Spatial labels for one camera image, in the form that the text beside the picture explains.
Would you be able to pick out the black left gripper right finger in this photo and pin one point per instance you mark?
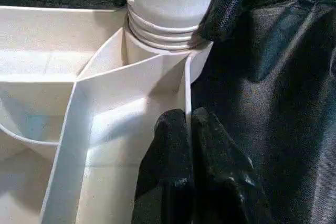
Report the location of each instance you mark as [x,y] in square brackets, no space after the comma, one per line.
[223,176]

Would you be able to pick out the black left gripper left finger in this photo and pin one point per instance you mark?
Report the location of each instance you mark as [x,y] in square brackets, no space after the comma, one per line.
[168,171]

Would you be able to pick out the white plastic table top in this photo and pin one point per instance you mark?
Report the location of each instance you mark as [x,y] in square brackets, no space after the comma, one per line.
[118,90]

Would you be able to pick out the black work mat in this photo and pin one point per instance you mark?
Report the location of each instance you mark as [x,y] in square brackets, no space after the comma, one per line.
[275,90]

